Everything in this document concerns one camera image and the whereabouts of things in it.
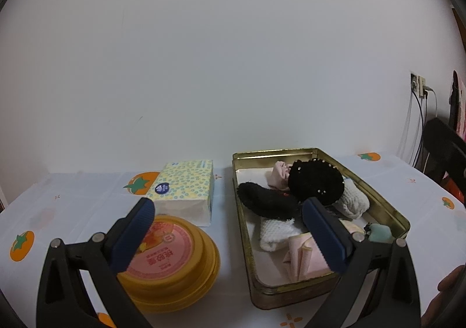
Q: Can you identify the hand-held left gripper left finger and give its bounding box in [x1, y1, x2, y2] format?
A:
[36, 198, 156, 328]

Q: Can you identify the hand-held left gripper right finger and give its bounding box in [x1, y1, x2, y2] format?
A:
[301, 197, 421, 328]

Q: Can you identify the pink cloth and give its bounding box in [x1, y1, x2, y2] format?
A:
[282, 231, 333, 282]

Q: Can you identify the black beaded cloth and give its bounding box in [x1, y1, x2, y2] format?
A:
[287, 158, 346, 207]

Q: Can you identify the teal plush keychain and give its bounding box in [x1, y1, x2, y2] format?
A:
[364, 222, 395, 244]

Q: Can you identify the gold tin box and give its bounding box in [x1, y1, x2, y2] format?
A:
[232, 148, 411, 311]

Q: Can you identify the person's right hand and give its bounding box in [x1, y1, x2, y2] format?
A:
[420, 265, 466, 328]

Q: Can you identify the white sock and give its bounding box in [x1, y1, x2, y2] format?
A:
[259, 217, 311, 252]
[333, 179, 370, 220]

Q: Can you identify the round yellow container pink lid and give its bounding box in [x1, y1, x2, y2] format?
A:
[116, 215, 221, 313]

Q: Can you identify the dotted tissue pack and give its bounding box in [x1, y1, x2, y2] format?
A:
[144, 159, 215, 228]

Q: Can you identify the white persimmon print tablecloth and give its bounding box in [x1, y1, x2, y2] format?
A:
[0, 152, 466, 328]

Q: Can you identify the pink scrunchie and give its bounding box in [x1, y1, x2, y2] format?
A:
[267, 161, 294, 192]

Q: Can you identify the black chair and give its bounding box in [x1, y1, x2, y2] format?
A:
[422, 70, 466, 205]

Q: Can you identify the white cable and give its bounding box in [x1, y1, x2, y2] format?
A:
[397, 87, 438, 168]

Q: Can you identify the black cable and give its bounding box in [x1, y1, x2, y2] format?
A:
[415, 89, 427, 170]

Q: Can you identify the white wall socket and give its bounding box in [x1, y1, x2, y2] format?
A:
[411, 73, 428, 99]

